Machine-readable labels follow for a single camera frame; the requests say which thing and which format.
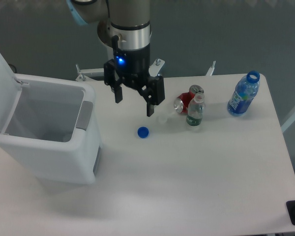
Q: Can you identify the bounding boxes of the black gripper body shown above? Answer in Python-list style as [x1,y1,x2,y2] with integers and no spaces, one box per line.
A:
[113,45,150,88]

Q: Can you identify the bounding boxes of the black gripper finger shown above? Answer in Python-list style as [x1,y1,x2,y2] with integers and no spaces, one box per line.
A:
[139,75,165,117]
[104,59,123,103]

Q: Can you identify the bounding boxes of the white trash can lid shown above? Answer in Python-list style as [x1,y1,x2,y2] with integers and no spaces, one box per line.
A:
[0,53,29,133]

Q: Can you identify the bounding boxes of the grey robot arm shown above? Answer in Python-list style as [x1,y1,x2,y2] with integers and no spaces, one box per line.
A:
[66,0,165,117]

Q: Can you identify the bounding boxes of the clear bottle cap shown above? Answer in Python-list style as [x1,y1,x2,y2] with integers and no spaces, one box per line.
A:
[158,114,168,124]

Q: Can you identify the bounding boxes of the crushed red soda can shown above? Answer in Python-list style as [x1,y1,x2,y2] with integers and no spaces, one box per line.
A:
[173,85,204,114]

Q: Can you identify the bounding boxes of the blue bottle cap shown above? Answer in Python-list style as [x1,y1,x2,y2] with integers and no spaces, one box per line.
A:
[137,126,149,139]

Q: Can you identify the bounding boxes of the white trash can body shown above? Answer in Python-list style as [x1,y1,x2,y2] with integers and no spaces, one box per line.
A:
[0,74,103,184]

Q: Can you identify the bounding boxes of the clear green-label bottle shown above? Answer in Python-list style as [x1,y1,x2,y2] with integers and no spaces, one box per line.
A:
[186,92,205,126]

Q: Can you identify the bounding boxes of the blue drink bottle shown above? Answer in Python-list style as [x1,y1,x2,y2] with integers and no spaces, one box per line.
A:
[227,70,260,117]

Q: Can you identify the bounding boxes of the white metal base frame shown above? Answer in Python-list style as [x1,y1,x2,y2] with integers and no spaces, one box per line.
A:
[75,58,217,82]

